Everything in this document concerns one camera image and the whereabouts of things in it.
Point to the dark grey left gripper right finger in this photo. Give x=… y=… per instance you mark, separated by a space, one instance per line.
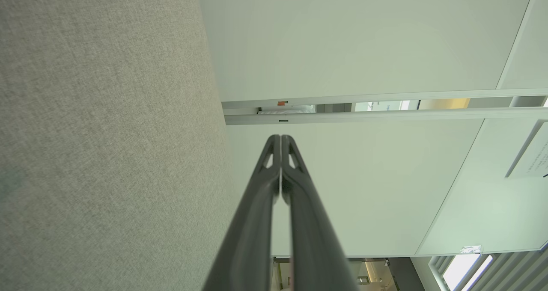
x=312 y=231

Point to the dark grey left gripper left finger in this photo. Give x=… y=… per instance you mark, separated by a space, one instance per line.
x=252 y=222

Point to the grey fabric sofa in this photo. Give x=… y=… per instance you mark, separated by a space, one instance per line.
x=107 y=132

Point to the grey window blinds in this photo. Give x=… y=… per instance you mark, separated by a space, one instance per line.
x=505 y=274

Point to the white paper wall sign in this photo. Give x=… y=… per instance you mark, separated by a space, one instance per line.
x=535 y=154

